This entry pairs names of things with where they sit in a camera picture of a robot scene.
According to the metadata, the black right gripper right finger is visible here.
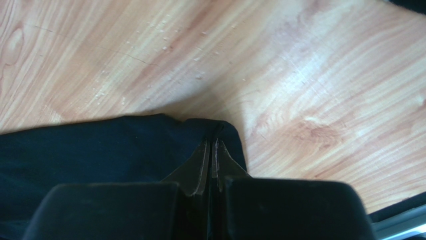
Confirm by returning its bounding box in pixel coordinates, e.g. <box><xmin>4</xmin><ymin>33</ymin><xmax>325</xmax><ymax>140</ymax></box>
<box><xmin>211</xmin><ymin>140</ymin><xmax>376</xmax><ymax>240</ymax></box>

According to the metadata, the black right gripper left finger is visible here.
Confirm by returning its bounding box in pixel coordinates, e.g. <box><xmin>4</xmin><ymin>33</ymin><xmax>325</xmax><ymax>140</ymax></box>
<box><xmin>23</xmin><ymin>140</ymin><xmax>210</xmax><ymax>240</ymax></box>

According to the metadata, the black t shirt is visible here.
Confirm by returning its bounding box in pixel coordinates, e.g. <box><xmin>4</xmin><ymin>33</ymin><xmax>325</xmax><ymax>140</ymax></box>
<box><xmin>0</xmin><ymin>114</ymin><xmax>247</xmax><ymax>240</ymax></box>

